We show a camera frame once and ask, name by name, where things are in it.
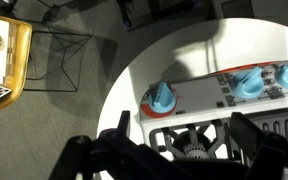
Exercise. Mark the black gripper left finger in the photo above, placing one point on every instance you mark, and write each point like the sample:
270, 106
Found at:
124, 123

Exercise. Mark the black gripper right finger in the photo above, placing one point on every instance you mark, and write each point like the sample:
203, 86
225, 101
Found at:
245, 133

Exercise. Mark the grey ribbed toy grill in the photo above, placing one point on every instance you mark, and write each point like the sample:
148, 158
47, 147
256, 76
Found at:
284, 123

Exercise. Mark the grey toy burner grate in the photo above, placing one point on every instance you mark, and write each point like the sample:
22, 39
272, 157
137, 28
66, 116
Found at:
193, 128

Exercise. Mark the white toy kitchen stove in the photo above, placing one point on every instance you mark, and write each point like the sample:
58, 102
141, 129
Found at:
197, 93

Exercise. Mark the wooden toy tray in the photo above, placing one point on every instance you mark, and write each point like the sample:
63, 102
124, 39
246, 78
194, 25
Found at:
19, 66

